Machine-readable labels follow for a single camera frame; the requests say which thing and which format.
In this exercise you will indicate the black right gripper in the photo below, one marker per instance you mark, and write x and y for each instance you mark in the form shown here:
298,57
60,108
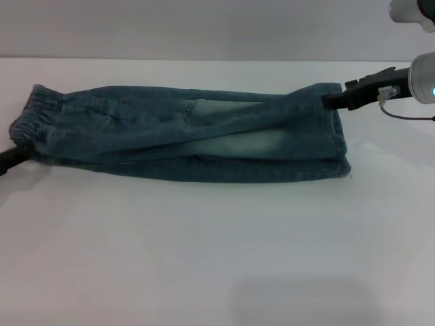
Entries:
370,90

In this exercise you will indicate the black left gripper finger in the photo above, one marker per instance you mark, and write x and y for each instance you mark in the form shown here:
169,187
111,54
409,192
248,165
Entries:
13,156

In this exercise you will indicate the blue denim shorts with cartoon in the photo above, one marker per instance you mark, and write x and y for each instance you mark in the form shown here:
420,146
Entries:
170,136

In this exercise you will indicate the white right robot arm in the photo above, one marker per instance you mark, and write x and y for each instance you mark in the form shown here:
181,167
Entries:
423,78

